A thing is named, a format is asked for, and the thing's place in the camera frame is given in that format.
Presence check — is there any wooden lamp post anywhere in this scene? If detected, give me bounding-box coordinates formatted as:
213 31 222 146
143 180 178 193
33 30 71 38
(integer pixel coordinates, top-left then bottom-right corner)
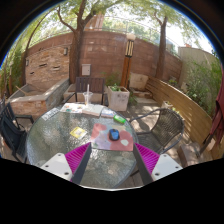
119 32 137 89

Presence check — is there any stone brick trough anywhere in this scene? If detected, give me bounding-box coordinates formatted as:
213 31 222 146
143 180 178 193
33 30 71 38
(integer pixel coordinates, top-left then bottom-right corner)
6 78 70 118

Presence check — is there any white lettered plate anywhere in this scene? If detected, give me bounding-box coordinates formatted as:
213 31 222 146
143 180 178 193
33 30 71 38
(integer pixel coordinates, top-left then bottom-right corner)
41 107 62 122

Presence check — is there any dark wooden slatted chair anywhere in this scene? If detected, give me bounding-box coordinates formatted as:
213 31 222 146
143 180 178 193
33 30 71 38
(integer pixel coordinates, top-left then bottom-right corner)
63 76 108 106

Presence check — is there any clear plastic packet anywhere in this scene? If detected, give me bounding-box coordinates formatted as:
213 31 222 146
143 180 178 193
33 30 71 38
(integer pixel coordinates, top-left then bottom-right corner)
100 108 116 118

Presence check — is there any beige stone block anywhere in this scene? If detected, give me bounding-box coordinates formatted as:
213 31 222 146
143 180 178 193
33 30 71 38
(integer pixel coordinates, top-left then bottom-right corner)
129 72 149 91

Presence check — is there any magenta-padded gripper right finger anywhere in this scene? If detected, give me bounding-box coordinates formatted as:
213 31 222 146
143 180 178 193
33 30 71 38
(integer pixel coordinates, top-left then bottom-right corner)
132 142 184 186

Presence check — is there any thick tree trunk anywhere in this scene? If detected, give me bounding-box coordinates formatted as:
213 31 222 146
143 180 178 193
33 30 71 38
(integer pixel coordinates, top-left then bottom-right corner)
56 0 101 84

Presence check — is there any yellow card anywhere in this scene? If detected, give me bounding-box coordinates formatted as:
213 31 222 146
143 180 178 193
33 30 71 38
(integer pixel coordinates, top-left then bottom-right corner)
69 126 88 140

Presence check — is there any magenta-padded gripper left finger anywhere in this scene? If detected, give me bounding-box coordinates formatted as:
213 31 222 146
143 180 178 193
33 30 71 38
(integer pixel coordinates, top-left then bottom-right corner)
39 142 93 186

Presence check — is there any blue computer mouse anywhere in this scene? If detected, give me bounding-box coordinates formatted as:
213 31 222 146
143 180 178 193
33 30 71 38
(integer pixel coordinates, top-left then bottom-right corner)
108 128 121 142

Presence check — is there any dark red folded umbrella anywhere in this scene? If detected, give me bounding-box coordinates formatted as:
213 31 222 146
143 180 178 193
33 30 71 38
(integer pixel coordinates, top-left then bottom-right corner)
209 66 224 144

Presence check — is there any thin tree trunk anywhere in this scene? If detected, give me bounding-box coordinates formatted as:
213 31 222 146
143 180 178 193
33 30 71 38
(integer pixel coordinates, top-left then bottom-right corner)
148 6 169 81

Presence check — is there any small white plant pot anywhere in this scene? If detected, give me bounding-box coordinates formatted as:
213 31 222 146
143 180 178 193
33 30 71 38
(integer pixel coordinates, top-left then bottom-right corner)
161 100 174 110

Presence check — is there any red floral mouse pad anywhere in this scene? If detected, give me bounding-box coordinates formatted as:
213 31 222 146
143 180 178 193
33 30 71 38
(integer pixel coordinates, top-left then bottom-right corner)
89 123 135 153

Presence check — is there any white book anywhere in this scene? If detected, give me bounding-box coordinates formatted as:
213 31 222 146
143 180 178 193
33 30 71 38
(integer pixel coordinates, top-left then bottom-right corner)
82 103 105 117

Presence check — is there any curved wooden slat fence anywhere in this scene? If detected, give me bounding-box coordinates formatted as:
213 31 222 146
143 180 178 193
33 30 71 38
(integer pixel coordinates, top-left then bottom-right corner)
144 76 214 151

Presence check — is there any concrete planter with plant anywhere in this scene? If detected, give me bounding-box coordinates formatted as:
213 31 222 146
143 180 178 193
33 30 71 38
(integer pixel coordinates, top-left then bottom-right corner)
107 84 131 112

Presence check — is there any white wall box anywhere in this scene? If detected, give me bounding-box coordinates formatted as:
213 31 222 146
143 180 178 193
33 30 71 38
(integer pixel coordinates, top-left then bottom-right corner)
81 63 92 76

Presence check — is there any clear plastic cup with straw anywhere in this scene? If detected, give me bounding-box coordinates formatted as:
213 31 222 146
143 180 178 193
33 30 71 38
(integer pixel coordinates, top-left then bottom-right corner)
82 83 94 107

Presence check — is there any small green case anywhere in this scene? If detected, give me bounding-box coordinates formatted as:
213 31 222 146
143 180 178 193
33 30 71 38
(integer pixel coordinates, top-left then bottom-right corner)
113 114 127 125

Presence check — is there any dark wicker chair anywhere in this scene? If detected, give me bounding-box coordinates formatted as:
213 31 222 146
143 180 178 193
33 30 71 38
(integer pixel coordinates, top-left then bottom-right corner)
129 107 185 156

